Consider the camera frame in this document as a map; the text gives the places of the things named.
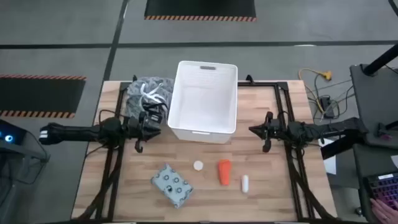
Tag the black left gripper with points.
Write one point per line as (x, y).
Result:
(136, 129)

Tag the small white tube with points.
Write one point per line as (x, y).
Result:
(245, 184)

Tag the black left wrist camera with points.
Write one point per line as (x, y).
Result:
(155, 115)

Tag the black pole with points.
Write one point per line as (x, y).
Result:
(381, 60)

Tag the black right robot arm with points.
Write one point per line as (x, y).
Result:
(326, 129)

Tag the black desk foot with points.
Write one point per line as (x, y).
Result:
(359, 211)

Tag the black hazard-striped floor mat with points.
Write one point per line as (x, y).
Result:
(199, 7)
(37, 95)

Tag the white pack blue cross print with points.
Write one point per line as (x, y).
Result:
(171, 185)

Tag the person's hand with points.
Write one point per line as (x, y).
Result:
(384, 214)

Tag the black backlit keyboard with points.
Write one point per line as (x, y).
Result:
(384, 188)

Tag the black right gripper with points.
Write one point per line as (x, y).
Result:
(275, 130)

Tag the white plastic basket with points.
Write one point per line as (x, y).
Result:
(202, 105)

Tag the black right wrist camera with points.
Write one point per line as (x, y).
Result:
(276, 125)

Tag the small purple object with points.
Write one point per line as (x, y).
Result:
(387, 136)

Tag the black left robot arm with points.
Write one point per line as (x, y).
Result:
(71, 133)

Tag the black metal table frame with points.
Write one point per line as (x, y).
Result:
(264, 84)

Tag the black device blue light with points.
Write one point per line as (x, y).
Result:
(12, 133)

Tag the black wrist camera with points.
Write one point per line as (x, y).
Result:
(276, 125)
(155, 115)

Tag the small white round cap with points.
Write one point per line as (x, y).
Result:
(198, 165)

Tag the black power adapter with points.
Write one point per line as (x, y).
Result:
(327, 107)

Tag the white paper sheet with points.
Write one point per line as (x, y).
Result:
(331, 165)
(395, 161)

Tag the grey desk top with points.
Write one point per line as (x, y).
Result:
(376, 99)
(362, 168)

